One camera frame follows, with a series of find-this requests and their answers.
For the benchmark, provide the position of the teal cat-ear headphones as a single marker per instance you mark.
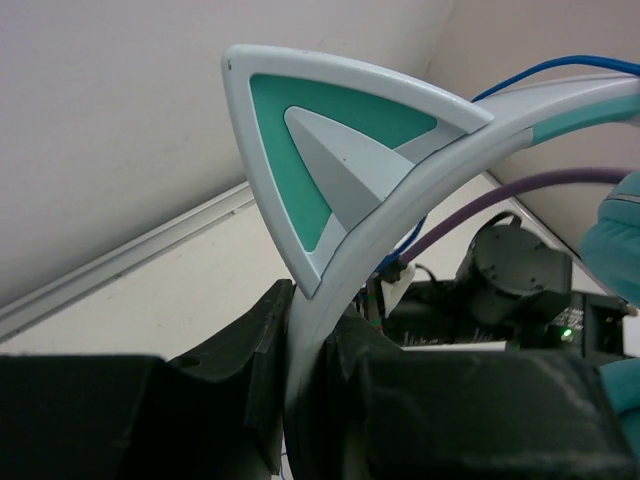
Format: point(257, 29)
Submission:
point(344, 157)

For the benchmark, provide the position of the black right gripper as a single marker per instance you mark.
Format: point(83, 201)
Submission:
point(510, 291)

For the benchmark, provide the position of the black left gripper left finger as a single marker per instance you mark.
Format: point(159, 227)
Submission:
point(213, 412)

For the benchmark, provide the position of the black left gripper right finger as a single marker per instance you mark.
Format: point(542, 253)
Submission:
point(372, 410)

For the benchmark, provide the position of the aluminium table frame rail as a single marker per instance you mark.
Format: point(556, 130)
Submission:
point(35, 307)

